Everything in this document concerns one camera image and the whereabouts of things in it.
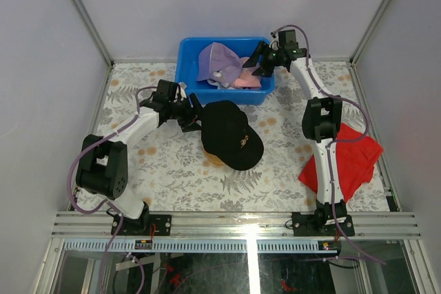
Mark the black baseball cap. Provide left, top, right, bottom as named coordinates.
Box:
left=201, top=101, right=264, bottom=171

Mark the floral table mat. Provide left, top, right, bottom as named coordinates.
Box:
left=96, top=60, right=389, bottom=213

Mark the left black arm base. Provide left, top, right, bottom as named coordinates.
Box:
left=111, top=214, right=172, bottom=238

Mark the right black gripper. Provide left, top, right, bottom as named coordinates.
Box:
left=242, top=41, right=283, bottom=78

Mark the purple baseball cap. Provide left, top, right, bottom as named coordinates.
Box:
left=196, top=42, right=243, bottom=88

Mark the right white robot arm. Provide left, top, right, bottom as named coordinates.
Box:
left=243, top=25, right=347, bottom=235

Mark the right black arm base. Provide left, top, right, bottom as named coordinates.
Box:
left=291, top=211, right=355, bottom=237

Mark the aluminium front rail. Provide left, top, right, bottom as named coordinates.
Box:
left=51, top=211, right=422, bottom=240

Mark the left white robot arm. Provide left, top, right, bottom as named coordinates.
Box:
left=68, top=79, right=202, bottom=235

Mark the wooden hat stand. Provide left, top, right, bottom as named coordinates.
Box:
left=203, top=151, right=226, bottom=167

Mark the blue plastic bin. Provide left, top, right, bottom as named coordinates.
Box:
left=174, top=36, right=275, bottom=105

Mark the red cloth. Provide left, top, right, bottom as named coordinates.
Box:
left=298, top=123, right=383, bottom=202

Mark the slotted cable duct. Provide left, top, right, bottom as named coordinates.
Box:
left=63, top=238, right=340, bottom=253

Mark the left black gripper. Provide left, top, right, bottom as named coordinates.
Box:
left=168, top=94, right=213, bottom=132

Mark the pink baseball cap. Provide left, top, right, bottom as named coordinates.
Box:
left=231, top=57, right=261, bottom=90

